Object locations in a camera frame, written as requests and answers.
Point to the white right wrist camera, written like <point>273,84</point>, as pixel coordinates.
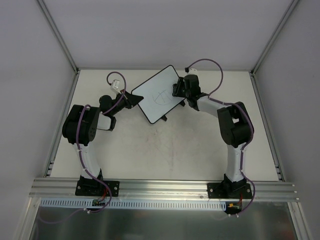
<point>192,71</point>

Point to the aluminium table edge rail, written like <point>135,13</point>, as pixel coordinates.
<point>267,129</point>
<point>58,132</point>

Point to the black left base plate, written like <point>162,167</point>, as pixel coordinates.
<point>91,188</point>

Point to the aluminium frame post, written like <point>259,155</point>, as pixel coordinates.
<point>275,34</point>
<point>53,27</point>

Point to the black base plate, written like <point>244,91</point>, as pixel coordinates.
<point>220,191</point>
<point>91,188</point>

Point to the right aluminium table edge rail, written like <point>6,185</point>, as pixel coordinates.
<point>267,129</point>

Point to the aluminium mounting rail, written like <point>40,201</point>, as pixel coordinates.
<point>180,190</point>

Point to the right aluminium frame post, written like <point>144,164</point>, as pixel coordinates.
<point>275,34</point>

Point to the small black-framed whiteboard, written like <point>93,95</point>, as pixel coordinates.
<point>157,93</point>

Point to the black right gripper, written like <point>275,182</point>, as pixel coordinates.
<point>181,87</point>

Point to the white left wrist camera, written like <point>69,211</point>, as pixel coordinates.
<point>115,86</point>

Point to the left aluminium table edge rail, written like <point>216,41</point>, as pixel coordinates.
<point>58,132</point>

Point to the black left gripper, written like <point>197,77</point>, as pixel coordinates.
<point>127,100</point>

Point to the left aluminium frame post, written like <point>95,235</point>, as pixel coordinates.
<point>53,27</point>

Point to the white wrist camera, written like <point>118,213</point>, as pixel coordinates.
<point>192,71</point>
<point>115,86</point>

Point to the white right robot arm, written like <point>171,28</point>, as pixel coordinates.
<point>235,125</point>

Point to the white slotted cable duct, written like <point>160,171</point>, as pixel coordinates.
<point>117,203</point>

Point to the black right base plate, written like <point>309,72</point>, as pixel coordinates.
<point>220,191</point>

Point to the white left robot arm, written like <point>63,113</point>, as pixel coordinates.
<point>83,122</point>

